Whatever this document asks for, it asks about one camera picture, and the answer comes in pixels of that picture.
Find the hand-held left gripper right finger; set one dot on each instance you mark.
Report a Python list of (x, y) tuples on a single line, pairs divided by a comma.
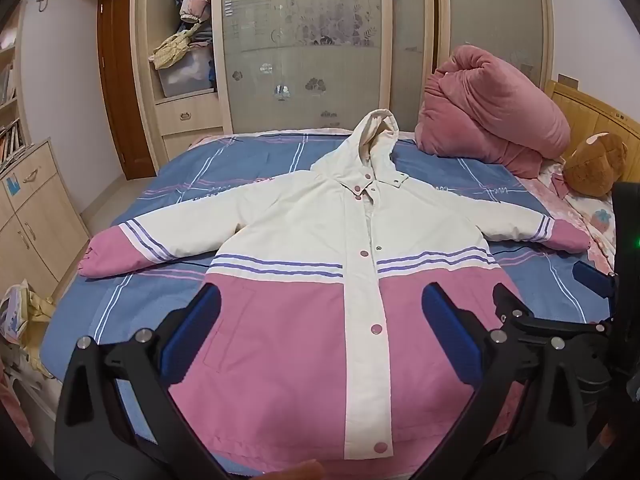
[(450, 335)]

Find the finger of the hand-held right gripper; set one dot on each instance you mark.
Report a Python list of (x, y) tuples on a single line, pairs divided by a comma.
[(512, 305), (592, 280)]

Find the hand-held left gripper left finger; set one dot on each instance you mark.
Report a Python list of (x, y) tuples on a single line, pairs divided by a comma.
[(195, 330)]

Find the pink and white hooded jacket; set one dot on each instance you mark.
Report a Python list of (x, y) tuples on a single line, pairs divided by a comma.
[(280, 220)]

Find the person's left hand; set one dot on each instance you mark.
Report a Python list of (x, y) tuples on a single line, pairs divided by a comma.
[(297, 471)]

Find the pink floral sheet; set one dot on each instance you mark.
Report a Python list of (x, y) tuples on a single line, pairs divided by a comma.
[(585, 215)]

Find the brown plush toy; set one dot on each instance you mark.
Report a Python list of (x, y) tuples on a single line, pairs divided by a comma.
[(595, 165)]

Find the wooden headboard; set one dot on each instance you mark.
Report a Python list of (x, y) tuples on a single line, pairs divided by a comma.
[(590, 115)]

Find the pile of bags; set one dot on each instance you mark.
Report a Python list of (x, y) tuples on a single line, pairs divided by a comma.
[(20, 310)]

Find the light wooden cabinet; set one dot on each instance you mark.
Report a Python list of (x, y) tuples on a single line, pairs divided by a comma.
[(40, 210)]

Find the pink quilt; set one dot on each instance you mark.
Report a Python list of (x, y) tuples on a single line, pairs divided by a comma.
[(490, 110)]

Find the wardrobe drawer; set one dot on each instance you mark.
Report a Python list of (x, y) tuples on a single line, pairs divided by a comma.
[(200, 116)]

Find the clear plastic storage box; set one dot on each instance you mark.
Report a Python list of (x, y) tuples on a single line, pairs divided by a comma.
[(185, 75)]

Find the brown wooden door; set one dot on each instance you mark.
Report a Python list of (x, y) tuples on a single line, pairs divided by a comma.
[(120, 85)]

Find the wardrobe with frosted sliding doors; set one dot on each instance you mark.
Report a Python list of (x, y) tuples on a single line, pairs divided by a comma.
[(350, 90)]

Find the bookshelf with books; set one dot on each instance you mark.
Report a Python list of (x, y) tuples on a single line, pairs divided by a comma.
[(10, 110)]

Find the wall outlet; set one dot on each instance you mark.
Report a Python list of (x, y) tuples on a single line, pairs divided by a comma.
[(567, 80)]

